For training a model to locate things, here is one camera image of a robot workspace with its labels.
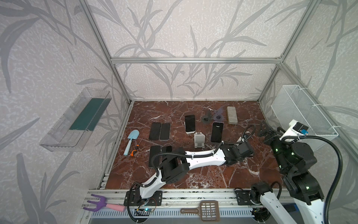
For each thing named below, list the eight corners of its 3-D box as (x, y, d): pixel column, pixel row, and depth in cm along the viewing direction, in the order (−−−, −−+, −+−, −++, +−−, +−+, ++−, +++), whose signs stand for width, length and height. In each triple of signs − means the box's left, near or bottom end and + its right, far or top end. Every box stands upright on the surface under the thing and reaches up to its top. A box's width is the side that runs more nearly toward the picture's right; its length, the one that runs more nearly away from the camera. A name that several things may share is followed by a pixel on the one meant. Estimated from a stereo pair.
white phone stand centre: (194, 148, 94) (194, 144, 89) (193, 133, 102) (194, 128, 97) (204, 148, 94) (205, 144, 89) (203, 133, 102) (204, 128, 97)
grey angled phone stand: (201, 124, 108) (202, 120, 104) (201, 112, 115) (201, 109, 112) (212, 124, 108) (213, 120, 104) (211, 112, 115) (212, 109, 112)
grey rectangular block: (228, 124, 108) (230, 121, 105) (226, 109, 118) (227, 106, 115) (237, 124, 107) (238, 122, 104) (234, 109, 117) (235, 106, 114)
